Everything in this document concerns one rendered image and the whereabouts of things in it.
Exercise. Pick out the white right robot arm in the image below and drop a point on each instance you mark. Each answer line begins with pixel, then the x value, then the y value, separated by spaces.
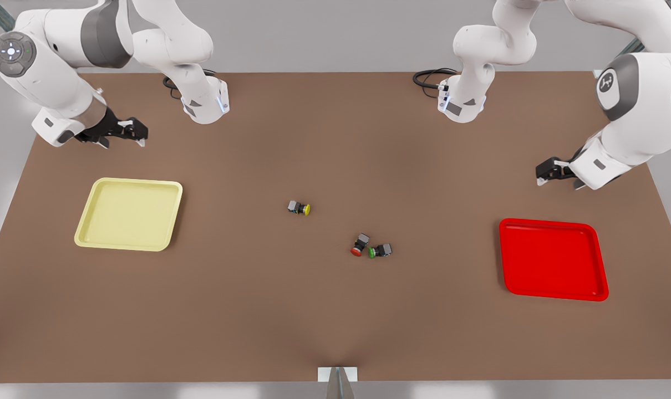
pixel 47 72

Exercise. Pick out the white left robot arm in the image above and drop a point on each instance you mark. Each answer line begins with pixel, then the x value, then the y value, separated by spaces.
pixel 635 111

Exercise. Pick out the pale yellow tray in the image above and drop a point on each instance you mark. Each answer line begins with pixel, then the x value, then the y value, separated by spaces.
pixel 129 213

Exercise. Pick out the red tray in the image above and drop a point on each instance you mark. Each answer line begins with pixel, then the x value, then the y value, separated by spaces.
pixel 552 259

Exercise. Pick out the yellow push-button switch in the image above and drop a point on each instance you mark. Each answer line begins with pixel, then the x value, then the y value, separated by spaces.
pixel 299 208

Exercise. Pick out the green push-button switch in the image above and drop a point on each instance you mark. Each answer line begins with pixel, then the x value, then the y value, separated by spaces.
pixel 381 250

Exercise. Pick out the red push-button switch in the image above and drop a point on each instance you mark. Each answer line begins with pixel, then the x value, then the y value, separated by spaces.
pixel 360 245

